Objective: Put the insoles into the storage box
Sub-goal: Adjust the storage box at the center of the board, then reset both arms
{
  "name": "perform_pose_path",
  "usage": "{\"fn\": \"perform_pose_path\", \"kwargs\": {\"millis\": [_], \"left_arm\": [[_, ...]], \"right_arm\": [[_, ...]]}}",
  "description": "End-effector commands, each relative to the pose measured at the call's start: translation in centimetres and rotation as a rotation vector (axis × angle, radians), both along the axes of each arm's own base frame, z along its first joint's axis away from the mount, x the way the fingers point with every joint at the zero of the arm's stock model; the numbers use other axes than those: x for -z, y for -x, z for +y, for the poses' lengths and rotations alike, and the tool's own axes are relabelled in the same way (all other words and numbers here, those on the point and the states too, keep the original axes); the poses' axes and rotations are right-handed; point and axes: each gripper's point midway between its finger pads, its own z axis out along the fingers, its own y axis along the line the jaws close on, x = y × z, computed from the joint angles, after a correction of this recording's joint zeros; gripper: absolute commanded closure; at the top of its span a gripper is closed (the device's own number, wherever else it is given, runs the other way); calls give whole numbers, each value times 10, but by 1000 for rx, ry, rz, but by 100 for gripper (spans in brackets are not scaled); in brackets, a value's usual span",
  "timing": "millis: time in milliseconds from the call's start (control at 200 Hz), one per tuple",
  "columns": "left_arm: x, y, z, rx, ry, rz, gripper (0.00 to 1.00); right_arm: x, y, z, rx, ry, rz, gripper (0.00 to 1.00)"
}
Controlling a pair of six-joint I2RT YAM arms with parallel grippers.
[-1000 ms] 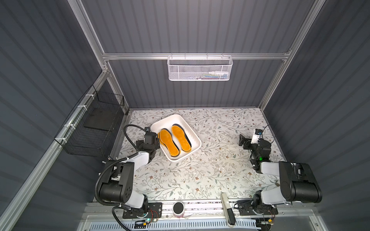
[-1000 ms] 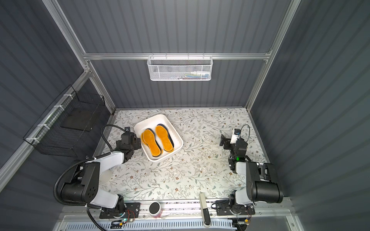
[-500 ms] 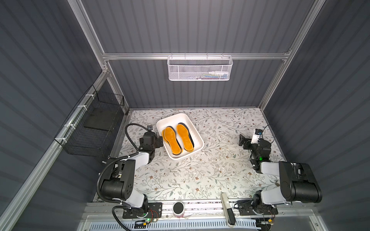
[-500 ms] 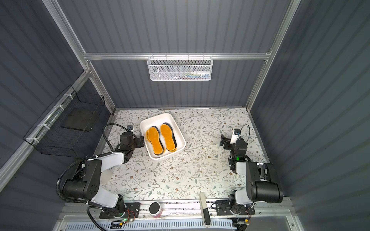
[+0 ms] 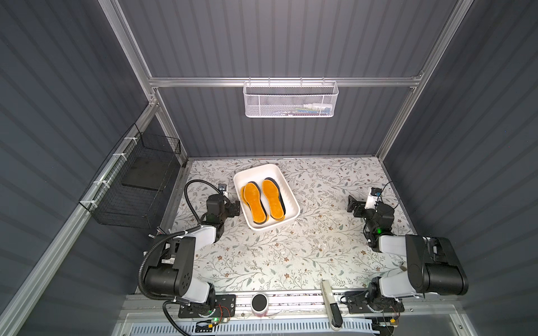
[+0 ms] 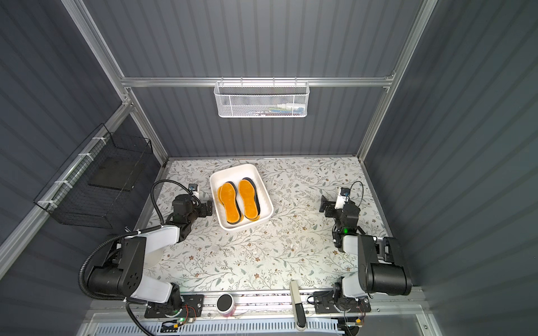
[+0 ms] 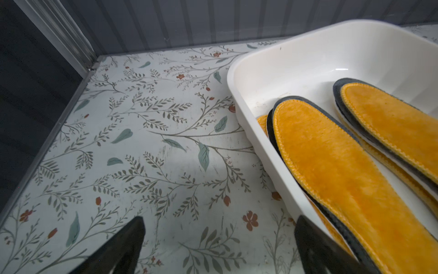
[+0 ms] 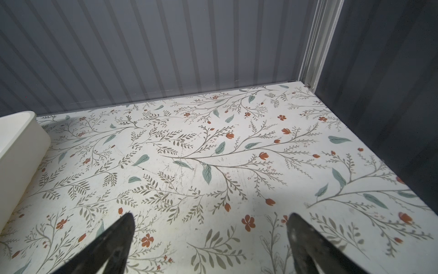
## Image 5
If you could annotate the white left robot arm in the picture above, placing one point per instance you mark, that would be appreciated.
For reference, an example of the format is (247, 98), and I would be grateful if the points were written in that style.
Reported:
(167, 270)

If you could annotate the black wire side basket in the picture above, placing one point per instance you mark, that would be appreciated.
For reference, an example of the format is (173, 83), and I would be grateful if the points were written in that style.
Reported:
(137, 183)

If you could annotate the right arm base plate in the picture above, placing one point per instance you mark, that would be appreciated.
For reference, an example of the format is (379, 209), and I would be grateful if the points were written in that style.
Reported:
(361, 302)

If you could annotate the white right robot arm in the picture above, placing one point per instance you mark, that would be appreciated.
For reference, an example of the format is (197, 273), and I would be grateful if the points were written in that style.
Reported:
(432, 265)

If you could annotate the white black handheld scraper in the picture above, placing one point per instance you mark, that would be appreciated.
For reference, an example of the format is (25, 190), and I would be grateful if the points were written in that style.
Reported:
(332, 308)

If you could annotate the white wire wall basket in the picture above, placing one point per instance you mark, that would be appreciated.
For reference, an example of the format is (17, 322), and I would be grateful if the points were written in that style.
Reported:
(290, 99)

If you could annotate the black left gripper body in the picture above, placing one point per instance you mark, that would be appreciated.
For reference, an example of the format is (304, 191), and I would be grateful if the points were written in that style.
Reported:
(231, 208)

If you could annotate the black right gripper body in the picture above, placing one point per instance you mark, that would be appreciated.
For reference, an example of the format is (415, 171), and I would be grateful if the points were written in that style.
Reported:
(359, 207)

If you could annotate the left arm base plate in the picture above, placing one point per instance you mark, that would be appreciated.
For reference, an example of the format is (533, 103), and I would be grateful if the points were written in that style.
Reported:
(217, 306)

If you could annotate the white plastic storage box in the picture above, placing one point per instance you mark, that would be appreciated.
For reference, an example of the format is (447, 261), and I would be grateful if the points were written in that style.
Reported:
(267, 199)

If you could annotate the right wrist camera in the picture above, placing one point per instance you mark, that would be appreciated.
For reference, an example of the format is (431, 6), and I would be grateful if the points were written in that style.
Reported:
(373, 198)

